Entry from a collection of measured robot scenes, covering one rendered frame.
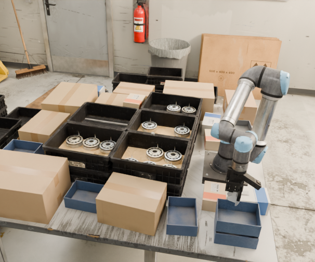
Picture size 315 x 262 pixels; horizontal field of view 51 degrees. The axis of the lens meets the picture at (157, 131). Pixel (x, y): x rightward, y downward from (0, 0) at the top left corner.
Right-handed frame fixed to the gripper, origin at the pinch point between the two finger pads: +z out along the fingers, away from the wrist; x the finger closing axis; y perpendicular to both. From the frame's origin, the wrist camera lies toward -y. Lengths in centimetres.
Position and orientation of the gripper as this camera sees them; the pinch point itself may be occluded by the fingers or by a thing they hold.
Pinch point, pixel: (237, 203)
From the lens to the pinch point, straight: 171.1
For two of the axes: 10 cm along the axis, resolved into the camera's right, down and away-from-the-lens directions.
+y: -9.8, -1.2, 1.5
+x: -1.9, 4.2, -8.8
